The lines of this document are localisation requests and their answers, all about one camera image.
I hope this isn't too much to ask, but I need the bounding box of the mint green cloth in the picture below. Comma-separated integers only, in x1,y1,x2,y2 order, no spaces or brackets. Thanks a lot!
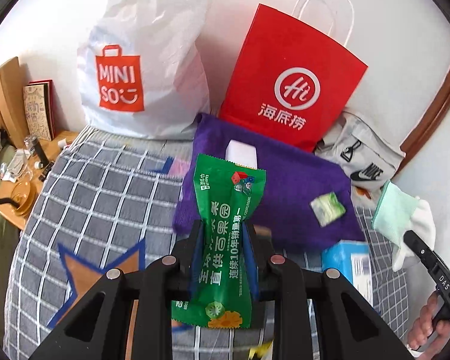
371,181,419,246

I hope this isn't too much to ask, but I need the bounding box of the small green white packet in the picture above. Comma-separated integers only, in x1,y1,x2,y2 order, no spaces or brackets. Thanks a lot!
310,192,346,228

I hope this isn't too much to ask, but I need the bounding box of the green snack packet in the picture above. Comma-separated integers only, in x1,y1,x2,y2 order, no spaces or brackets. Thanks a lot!
171,154,266,329

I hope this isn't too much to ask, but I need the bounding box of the white sock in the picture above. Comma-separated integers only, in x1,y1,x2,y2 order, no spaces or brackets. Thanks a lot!
392,196,437,272

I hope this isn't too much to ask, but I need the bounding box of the dark green tin box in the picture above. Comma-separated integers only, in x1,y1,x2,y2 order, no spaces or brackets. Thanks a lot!
254,225,272,238

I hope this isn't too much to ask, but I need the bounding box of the person's right hand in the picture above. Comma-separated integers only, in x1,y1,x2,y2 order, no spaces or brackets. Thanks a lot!
407,292,450,359

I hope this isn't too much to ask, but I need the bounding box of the orange star mat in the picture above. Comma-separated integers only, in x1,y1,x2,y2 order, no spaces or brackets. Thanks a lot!
46,237,147,360

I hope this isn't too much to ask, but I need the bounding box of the blue tissue pack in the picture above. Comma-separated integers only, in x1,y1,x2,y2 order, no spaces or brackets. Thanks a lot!
321,240,374,306

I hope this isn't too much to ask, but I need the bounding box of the purple towel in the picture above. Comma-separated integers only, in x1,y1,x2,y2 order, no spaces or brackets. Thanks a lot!
193,114,365,250

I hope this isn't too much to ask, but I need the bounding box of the grey checkered blanket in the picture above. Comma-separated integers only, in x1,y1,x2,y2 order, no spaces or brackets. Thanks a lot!
3,127,409,359

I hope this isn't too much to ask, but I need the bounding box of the grey Nike bag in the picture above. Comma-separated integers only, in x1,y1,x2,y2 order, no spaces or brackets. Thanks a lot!
314,107,406,191

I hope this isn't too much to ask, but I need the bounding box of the wooden nightstand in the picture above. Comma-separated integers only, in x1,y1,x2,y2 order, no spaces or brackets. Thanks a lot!
0,131,79,230

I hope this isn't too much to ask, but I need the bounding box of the black bottle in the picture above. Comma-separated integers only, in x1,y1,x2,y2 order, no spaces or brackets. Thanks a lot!
31,136,49,167

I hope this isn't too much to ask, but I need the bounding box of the wooden headboard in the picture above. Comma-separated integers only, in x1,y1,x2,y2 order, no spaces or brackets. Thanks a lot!
0,57,29,148

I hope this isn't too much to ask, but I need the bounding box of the red paper shopping bag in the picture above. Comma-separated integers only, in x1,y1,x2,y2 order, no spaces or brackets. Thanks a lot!
218,0,368,152

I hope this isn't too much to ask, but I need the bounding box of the white Miniso plastic bag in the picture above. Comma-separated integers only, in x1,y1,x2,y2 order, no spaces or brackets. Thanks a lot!
78,0,212,140

